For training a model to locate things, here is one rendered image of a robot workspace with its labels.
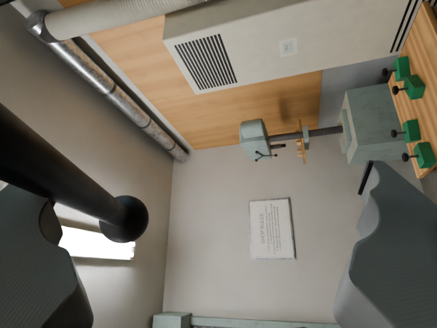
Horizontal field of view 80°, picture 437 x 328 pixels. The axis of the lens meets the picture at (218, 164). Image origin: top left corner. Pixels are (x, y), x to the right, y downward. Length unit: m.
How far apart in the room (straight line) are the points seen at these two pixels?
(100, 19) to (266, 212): 2.28
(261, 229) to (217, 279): 0.71
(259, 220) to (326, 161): 1.00
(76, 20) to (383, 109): 2.13
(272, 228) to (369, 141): 1.35
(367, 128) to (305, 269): 1.47
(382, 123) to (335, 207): 1.09
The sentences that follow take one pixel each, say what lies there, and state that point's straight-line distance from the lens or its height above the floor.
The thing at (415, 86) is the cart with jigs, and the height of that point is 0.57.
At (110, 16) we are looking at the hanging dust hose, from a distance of 1.81.
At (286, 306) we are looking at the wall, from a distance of 2.94.
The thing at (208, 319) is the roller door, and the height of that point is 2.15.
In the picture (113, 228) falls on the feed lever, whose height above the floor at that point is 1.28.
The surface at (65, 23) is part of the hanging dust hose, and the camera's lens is 1.96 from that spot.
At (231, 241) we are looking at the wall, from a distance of 3.03.
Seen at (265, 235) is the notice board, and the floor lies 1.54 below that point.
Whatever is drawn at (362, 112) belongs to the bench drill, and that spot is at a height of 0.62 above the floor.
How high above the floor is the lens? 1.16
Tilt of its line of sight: 16 degrees up
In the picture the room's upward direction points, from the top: 97 degrees counter-clockwise
